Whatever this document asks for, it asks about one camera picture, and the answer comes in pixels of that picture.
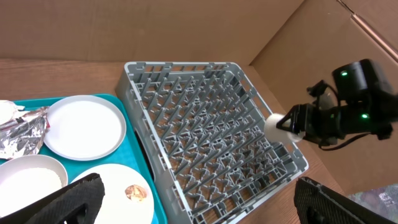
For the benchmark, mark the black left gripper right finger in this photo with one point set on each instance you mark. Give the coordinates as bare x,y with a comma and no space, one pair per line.
317,204

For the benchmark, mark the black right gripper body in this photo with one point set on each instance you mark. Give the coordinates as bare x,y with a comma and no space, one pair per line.
320,120

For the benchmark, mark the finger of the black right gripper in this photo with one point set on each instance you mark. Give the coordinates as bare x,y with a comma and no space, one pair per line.
289,122

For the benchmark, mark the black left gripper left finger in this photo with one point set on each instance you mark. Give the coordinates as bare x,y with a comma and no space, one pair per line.
78,202

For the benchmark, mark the white paper cup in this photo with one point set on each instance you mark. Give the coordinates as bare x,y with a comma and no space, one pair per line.
273,134

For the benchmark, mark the large pinkish white plate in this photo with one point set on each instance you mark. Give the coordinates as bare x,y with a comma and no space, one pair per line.
116,208

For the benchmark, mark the grey bowl of rice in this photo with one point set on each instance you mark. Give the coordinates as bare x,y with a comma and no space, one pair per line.
28,179

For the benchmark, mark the brown food scrap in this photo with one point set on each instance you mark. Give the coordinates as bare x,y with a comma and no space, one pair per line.
136,193

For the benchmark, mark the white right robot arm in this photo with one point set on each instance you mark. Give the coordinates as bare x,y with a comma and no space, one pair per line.
360,103

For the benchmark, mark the grey plastic dishwasher rack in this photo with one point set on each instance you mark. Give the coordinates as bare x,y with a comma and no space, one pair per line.
201,126

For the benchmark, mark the teal serving tray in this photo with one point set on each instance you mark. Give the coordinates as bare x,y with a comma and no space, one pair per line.
127,154

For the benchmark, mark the small grey plate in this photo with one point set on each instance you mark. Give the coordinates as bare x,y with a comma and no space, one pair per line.
84,128

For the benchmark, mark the crumpled foil wrapper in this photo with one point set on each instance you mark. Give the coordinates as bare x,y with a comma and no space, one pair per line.
24,135

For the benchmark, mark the crumpled white napkin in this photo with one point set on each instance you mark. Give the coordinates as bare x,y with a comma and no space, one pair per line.
9,110

